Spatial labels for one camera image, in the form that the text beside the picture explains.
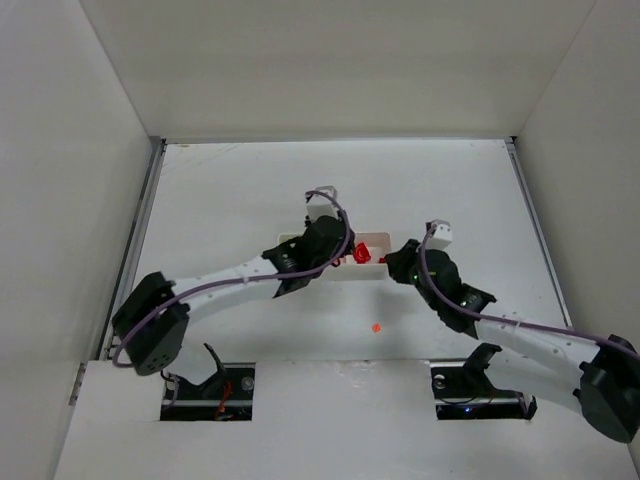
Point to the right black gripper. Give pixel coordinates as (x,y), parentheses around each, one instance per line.
(400,260)

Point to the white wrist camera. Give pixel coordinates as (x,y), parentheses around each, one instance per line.
(440,234)
(319,202)

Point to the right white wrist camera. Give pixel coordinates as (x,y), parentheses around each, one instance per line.
(440,234)

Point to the red curved lego piece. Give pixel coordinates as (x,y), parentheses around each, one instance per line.
(362,254)

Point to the left aluminium frame rail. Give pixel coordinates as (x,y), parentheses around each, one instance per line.
(135,241)

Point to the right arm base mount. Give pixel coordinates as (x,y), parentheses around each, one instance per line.
(463,391)

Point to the right aluminium frame rail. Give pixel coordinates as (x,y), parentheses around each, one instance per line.
(511,146)

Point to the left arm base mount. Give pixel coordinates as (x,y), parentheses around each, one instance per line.
(226,396)

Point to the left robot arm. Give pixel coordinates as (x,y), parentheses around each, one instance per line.
(152,322)

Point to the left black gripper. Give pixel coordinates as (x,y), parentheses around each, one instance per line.
(338,239)

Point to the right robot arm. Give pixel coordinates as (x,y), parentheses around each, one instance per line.
(598,378)

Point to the aluminium frame rail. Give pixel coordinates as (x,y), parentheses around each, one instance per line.
(511,146)
(135,241)

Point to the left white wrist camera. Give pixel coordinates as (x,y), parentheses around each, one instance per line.
(319,202)

